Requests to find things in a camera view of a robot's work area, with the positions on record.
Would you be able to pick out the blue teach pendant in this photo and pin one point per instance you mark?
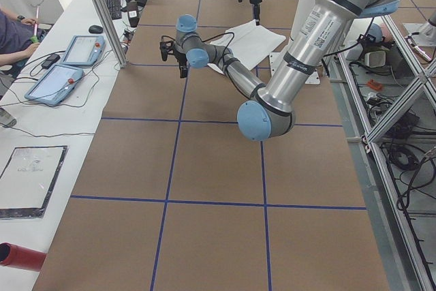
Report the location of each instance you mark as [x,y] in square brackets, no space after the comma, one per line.
[55,85]
[83,50]

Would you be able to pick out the black keyboard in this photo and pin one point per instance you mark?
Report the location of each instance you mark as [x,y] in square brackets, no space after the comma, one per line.
[114,8]

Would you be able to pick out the grey box under frame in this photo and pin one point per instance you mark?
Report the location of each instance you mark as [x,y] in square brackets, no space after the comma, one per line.
[375,59]

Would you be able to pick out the orange object under frame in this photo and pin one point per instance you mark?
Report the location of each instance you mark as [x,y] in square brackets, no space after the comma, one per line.
[374,85]

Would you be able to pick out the red bottle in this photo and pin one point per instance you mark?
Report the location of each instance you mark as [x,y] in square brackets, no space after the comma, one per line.
[15,256]

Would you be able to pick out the upper blue teach pendant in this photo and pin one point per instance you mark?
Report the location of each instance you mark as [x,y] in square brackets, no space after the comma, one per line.
[83,50]

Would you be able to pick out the aluminium vertical post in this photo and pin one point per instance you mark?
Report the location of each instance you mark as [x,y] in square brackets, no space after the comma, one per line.
[110,31]

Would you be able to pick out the lower blue teach pendant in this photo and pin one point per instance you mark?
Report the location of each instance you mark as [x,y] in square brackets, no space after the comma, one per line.
[55,85]

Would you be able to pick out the seated person in blue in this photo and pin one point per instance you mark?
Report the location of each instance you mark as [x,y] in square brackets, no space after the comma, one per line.
[18,40]

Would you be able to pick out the white long-sleeve printed shirt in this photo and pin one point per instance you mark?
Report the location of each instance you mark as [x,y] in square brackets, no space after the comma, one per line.
[250,43]

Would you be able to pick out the black computer mouse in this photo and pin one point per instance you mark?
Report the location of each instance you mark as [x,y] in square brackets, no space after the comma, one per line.
[95,29]

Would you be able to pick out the black power adapter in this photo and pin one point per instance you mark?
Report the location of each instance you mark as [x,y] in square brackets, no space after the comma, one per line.
[50,60]

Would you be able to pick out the aluminium frame rail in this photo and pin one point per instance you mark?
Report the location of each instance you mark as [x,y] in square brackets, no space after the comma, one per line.
[393,137]

